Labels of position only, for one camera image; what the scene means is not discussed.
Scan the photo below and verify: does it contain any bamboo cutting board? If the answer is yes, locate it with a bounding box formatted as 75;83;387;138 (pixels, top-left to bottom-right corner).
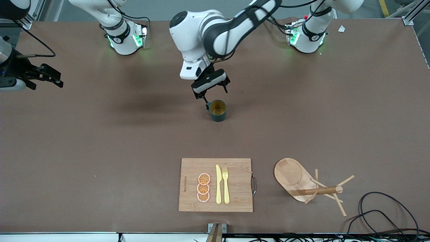
178;158;257;212

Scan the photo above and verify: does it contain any aluminium frame profile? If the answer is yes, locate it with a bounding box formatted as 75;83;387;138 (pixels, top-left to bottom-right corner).
401;0;430;26
20;0;46;30

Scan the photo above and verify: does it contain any black left base cable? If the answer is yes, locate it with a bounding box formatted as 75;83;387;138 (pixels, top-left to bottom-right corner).
265;17;290;36

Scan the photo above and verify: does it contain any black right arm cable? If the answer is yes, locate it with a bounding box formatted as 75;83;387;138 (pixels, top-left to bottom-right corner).
13;20;56;58

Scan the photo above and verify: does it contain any black looped cable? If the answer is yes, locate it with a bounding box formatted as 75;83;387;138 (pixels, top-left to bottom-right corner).
346;192;420;242

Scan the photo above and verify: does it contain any yellow plastic fork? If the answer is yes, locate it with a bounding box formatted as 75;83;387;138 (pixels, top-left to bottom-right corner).
222;167;230;204

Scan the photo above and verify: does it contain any brown angled bar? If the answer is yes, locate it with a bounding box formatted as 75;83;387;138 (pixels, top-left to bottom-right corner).
206;224;223;242

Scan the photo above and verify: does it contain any black right base cable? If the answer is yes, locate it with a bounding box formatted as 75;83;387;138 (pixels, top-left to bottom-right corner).
107;0;151;34

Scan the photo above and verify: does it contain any wooden cup rack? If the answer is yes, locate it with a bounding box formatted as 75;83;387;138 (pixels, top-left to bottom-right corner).
274;158;355;217

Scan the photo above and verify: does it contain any black base cable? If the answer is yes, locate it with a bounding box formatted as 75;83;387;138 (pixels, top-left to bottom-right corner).
107;0;151;34
265;17;290;36

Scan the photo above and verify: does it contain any yellow plastic knife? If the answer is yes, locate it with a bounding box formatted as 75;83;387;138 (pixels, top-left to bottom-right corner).
216;165;222;204

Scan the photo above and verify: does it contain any dark green cup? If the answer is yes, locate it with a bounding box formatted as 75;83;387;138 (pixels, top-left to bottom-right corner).
206;99;227;122

